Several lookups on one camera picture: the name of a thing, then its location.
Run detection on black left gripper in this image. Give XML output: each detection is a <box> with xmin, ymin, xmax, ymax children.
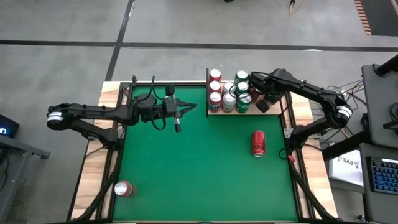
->
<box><xmin>160</xmin><ymin>85</ymin><xmax>198</xmax><ymax>134</ymax></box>

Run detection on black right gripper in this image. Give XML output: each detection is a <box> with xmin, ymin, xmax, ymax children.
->
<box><xmin>248</xmin><ymin>70</ymin><xmax>284</xmax><ymax>113</ymax></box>

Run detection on green table mat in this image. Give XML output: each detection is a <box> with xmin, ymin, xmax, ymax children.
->
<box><xmin>112</xmin><ymin>85</ymin><xmax>299</xmax><ymax>222</ymax></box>

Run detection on black support beam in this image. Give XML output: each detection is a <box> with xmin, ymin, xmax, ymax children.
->
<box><xmin>322</xmin><ymin>129</ymin><xmax>373</xmax><ymax>161</ymax></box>

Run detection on white SA3 sign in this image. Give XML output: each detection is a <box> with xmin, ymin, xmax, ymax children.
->
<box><xmin>328</xmin><ymin>148</ymin><xmax>365</xmax><ymax>188</ymax></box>

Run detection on black monitor pole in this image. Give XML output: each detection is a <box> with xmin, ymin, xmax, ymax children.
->
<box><xmin>374</xmin><ymin>54</ymin><xmax>398</xmax><ymax>77</ymax></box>

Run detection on black desk accessory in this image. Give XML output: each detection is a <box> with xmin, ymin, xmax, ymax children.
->
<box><xmin>382</xmin><ymin>101</ymin><xmax>398</xmax><ymax>131</ymax></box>

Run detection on black mat with orange stripes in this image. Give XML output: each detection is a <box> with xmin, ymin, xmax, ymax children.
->
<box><xmin>353</xmin><ymin>0</ymin><xmax>398</xmax><ymax>37</ymax></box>

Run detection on backlit black keyboard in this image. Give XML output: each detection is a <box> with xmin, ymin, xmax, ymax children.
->
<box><xmin>366</xmin><ymin>156</ymin><xmax>398</xmax><ymax>196</ymax></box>

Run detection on grey side table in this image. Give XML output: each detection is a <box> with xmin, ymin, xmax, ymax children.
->
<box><xmin>0</xmin><ymin>133</ymin><xmax>52</xmax><ymax>220</ymax></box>

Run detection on grey keyboard desk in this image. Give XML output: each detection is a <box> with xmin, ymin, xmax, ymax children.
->
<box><xmin>359</xmin><ymin>142</ymin><xmax>398</xmax><ymax>224</ymax></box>

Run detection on black device with blue light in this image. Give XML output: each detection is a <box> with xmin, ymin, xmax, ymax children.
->
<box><xmin>0</xmin><ymin>114</ymin><xmax>21</xmax><ymax>140</ymax></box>

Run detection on wooden shelf with black frame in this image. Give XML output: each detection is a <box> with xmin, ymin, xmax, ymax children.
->
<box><xmin>205</xmin><ymin>67</ymin><xmax>295</xmax><ymax>118</ymax></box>

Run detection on black metal rig frame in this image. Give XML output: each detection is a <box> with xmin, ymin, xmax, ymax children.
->
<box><xmin>67</xmin><ymin>74</ymin><xmax>340</xmax><ymax>224</ymax></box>

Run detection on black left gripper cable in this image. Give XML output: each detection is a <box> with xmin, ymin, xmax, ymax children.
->
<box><xmin>149</xmin><ymin>116</ymin><xmax>167</xmax><ymax>131</ymax></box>

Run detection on tangled cable bundle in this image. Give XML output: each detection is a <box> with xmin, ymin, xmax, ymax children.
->
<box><xmin>306</xmin><ymin>79</ymin><xmax>366</xmax><ymax>139</ymax></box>

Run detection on yellow cable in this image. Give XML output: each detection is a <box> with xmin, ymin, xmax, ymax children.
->
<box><xmin>289</xmin><ymin>0</ymin><xmax>304</xmax><ymax>16</ymax></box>

